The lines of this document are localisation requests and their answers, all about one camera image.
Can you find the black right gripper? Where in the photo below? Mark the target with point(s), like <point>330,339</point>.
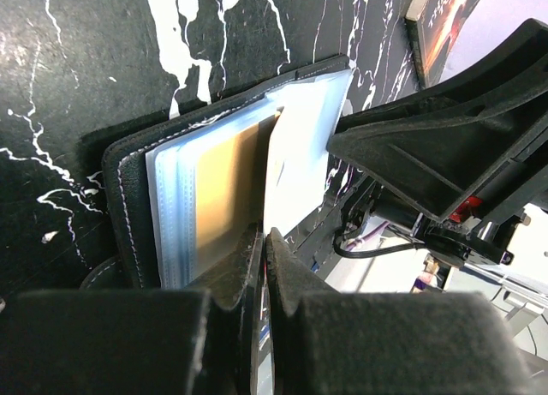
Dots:
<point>454,165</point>

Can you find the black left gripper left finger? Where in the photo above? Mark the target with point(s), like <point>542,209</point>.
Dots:
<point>199,340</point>

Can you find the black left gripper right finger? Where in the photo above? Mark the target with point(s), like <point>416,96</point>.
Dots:
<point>328,342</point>

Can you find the blue credit card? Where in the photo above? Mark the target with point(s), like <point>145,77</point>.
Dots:
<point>182,193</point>

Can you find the gold magnetic stripe card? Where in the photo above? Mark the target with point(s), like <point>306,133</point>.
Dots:
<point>230,190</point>

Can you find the gold VIP card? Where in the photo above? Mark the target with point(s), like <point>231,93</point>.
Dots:
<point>296,167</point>

